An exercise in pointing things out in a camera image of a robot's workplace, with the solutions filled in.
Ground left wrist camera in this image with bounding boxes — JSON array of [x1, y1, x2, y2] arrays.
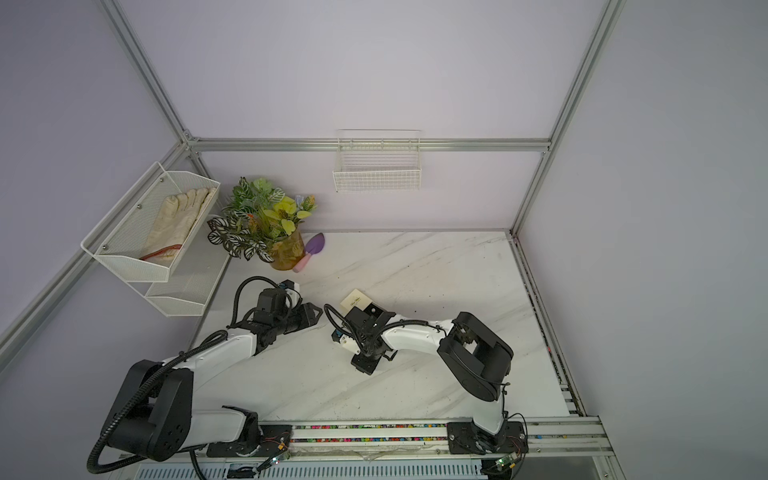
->
[[257, 280, 302, 317]]

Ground white wire wall basket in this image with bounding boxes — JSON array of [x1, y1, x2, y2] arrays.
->
[[333, 129, 422, 193]]

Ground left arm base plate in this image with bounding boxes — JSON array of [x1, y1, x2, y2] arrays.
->
[[206, 424, 292, 458]]

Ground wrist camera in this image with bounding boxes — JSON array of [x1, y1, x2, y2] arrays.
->
[[324, 304, 395, 352], [257, 280, 302, 317]]

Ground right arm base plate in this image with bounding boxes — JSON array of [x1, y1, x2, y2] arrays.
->
[[446, 420, 529, 455]]

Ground beige work gloves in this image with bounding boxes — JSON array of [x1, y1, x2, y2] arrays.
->
[[139, 188, 215, 266]]

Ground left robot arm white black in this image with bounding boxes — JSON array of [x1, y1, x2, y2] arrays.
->
[[86, 276, 323, 474]]

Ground purple pink garden trowel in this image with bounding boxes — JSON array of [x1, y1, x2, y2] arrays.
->
[[292, 233, 326, 273]]

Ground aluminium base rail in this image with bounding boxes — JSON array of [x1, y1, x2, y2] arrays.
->
[[117, 416, 614, 464]]

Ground white mesh wall shelf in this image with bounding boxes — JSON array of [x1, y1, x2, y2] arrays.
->
[[81, 163, 227, 317]]

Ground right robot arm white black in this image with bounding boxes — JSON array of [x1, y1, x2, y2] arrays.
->
[[323, 304, 514, 437]]

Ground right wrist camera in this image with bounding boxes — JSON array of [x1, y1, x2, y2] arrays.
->
[[324, 304, 395, 352]]

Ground potted plant amber vase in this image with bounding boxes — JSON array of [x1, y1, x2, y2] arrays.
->
[[207, 177, 317, 271]]

